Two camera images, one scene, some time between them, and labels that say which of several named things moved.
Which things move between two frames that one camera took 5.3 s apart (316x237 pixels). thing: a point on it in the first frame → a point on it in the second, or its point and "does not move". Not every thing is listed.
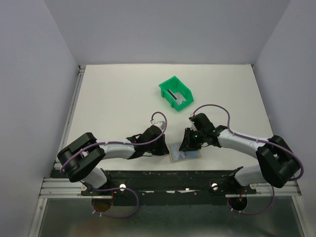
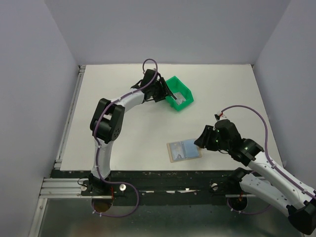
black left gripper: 163,149 → 164,90
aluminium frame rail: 61,188 does not move
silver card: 176,154 does not move
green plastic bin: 176,93 does not move
